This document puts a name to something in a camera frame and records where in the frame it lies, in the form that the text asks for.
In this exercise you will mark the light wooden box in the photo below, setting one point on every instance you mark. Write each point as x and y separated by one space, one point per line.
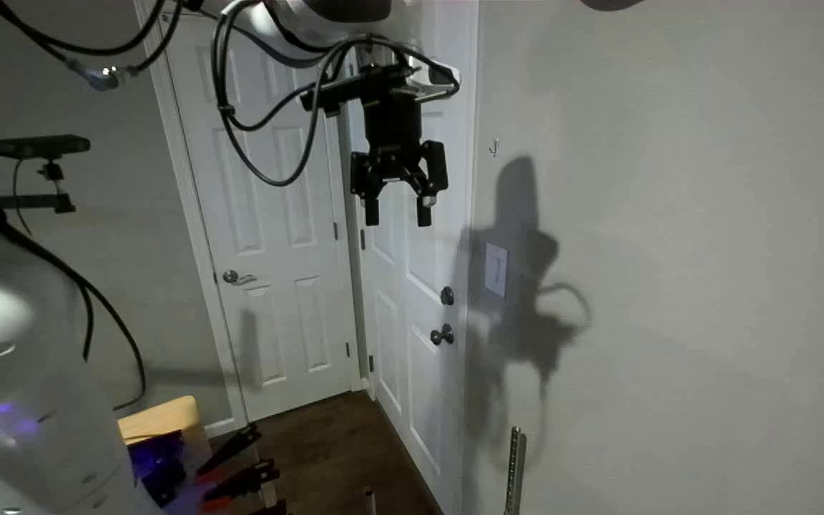
159 420

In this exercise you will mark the white panel door with deadbolt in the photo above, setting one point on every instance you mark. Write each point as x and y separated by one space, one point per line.
412 316

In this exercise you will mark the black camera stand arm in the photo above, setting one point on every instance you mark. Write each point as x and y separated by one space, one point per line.
35 203

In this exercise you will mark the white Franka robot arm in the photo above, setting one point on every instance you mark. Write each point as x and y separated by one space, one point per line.
20 411

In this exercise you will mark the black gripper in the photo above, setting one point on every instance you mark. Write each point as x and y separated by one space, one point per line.
395 130

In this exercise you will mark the perforated metal rail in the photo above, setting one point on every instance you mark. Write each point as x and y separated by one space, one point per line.
517 473

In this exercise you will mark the red black clamp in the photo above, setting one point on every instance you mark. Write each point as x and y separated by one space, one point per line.
245 477
232 452

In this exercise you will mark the dark round ceiling object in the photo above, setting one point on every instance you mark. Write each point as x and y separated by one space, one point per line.
614 4

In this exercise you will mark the silver round door knob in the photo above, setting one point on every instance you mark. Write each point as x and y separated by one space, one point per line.
441 336

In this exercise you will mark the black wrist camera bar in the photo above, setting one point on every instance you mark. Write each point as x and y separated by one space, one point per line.
372 88

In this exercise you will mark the black camera on stand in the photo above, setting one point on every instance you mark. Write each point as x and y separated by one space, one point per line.
40 148

